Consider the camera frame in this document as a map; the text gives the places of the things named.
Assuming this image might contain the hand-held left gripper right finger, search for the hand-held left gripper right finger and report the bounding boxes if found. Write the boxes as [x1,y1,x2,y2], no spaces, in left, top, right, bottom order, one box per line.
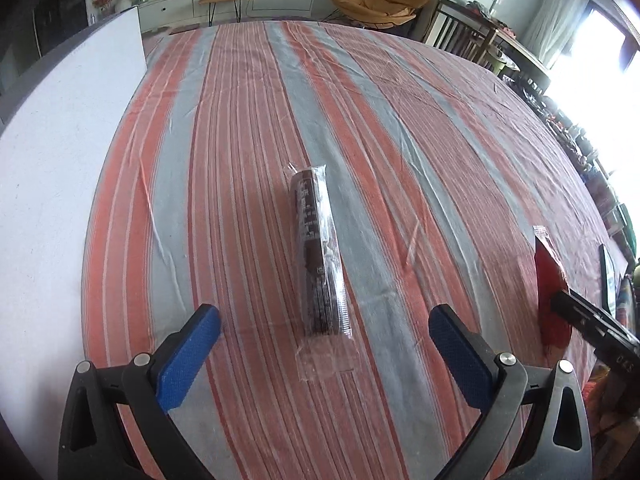
[428,303,593,480]

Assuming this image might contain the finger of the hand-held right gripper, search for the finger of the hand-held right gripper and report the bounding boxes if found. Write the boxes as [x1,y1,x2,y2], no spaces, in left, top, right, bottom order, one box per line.
[550,289,640,377]

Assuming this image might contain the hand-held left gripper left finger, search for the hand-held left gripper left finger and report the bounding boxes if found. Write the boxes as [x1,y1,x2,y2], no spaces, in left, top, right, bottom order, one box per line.
[58,303,222,480]

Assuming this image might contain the red foil snack packet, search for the red foil snack packet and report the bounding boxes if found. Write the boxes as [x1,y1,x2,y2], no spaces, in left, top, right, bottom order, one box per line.
[532,225,574,352]

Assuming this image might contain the dark roll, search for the dark roll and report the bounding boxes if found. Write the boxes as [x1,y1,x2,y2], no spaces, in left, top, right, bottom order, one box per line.
[282,162,357,384]

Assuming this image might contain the white cardboard box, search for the white cardboard box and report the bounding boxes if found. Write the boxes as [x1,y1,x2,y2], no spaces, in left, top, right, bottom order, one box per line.
[0,5,149,480]

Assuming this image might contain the black smartphone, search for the black smartphone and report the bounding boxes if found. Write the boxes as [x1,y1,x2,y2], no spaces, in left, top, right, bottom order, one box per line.
[598,243,620,319]

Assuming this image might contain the cluttered jars and containers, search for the cluttered jars and containers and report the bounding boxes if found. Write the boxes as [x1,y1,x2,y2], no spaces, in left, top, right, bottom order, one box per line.
[500,60,640,273]

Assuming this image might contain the striped orange grey tablecloth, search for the striped orange grey tablecloth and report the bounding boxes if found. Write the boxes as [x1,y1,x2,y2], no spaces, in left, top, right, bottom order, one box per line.
[81,20,630,480]

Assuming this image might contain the white curtain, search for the white curtain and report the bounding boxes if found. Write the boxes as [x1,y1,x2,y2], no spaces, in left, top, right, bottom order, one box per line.
[519,0,589,69]

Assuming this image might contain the dark wooden railing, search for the dark wooden railing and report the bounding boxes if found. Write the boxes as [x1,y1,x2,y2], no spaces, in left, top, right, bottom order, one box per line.
[424,0,552,79]

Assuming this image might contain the orange lounge chair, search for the orange lounge chair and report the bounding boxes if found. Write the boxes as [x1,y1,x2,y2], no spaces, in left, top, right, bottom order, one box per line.
[328,0,431,31]

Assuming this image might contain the white television cabinet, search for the white television cabinet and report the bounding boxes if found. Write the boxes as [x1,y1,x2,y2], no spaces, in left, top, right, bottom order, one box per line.
[137,0,317,32]

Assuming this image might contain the dark display cabinet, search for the dark display cabinet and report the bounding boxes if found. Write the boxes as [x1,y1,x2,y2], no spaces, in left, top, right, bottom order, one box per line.
[27,0,89,53]

